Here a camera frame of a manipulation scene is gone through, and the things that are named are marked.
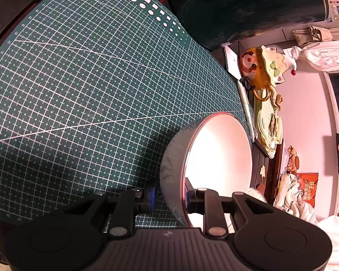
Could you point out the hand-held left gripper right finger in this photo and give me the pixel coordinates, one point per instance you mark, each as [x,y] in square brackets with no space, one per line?
[190,199]

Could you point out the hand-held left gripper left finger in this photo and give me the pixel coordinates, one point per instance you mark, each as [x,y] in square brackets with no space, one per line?
[152,201]

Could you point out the white ceramic bowl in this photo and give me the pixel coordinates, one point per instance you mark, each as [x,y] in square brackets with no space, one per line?
[220,152]

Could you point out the white oval sponge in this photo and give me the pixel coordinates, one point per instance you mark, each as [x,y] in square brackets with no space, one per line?
[257,194]

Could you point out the brown leather fish ornament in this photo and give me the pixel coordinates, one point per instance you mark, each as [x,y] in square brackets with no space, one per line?
[261,187]

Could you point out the yellow ginkgo leaf ornament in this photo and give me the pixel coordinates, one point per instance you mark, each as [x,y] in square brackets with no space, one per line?
[262,171]

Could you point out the green lid with orange seal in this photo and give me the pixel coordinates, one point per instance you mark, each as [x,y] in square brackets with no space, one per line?
[269,151]

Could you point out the white crumpled cloth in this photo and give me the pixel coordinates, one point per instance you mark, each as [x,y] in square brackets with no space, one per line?
[291,200]

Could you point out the light green container lid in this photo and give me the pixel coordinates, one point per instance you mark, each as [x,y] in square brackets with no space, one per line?
[261,124]

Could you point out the white pen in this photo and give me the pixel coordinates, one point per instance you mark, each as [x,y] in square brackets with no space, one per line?
[247,110]

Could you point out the brown bear figurine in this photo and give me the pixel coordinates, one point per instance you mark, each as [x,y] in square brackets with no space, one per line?
[293,158]

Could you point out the beige cloth piece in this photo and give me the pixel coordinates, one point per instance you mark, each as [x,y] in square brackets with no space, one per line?
[278,101]
[274,124]

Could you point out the orange snack bag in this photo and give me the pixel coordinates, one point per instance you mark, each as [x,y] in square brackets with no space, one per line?
[309,185]

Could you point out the black clip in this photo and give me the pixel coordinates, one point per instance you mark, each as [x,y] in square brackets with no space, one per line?
[247,83]

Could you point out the green cutting mat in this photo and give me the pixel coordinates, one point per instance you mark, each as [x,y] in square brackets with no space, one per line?
[87,90]

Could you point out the white card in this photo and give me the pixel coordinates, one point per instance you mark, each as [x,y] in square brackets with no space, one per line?
[232,62]

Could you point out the orange ceramic lidded mug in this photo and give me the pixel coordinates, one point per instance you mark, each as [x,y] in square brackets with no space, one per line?
[257,67]

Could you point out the white bedding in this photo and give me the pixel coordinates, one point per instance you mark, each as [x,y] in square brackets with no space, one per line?
[336,240]

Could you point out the white garment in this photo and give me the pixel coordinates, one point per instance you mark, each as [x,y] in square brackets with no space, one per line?
[325,56]

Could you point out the dark green pitcher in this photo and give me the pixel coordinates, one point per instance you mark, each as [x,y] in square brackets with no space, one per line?
[243,8]

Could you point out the beige folded cloth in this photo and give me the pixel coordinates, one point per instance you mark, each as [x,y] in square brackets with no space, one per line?
[313,35]

